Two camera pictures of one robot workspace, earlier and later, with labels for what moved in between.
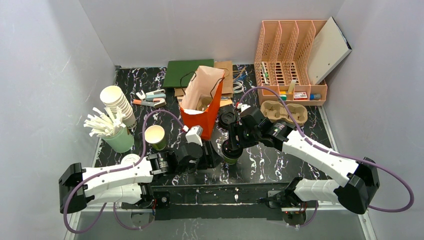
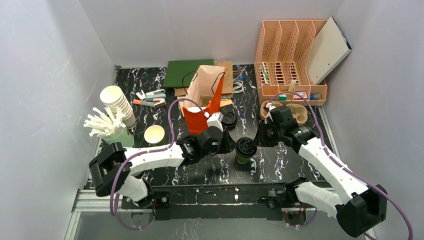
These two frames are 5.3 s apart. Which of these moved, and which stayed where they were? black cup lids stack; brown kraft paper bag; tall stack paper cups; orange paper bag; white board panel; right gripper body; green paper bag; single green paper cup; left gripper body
Moved: left gripper body; single green paper cup; right gripper body
Stayed: brown kraft paper bag; tall stack paper cups; green paper bag; white board panel; orange paper bag; black cup lids stack
